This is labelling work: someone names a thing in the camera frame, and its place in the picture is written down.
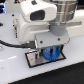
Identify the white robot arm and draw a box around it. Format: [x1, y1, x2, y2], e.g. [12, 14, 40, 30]
[17, 0, 84, 61]

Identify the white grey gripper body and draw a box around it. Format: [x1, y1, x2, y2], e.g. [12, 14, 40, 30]
[35, 21, 82, 49]

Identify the black-framed peg base plate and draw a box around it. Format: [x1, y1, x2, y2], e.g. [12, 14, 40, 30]
[25, 49, 65, 68]

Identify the beige connector block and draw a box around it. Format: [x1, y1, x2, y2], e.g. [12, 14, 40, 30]
[13, 18, 18, 33]

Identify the black cable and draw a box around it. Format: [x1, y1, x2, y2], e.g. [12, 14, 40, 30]
[0, 39, 34, 50]

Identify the blue gear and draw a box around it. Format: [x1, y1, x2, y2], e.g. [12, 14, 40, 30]
[43, 47, 59, 61]

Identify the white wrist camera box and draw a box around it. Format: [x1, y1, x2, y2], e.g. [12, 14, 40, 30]
[20, 0, 57, 22]

